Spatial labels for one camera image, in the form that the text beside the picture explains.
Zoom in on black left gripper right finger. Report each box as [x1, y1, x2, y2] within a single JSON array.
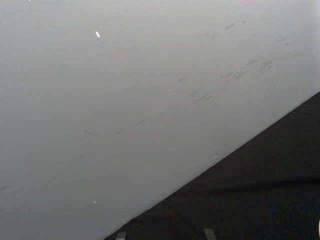
[[203, 227, 217, 240]]

